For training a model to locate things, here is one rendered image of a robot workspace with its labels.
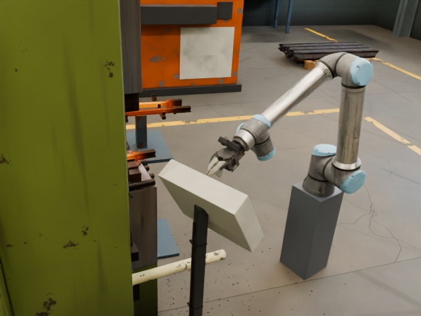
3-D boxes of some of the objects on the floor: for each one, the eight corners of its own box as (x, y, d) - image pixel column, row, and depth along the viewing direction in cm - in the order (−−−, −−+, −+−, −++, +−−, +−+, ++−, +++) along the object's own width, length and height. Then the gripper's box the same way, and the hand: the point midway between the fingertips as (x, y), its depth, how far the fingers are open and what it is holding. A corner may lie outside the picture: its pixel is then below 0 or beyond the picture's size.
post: (193, 390, 203) (204, 202, 151) (197, 398, 200) (208, 208, 148) (186, 394, 201) (193, 204, 150) (189, 401, 198) (198, 210, 147)
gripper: (250, 155, 185) (218, 189, 177) (234, 148, 191) (203, 180, 183) (246, 142, 179) (213, 176, 171) (230, 135, 185) (198, 167, 177)
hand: (208, 172), depth 175 cm, fingers closed
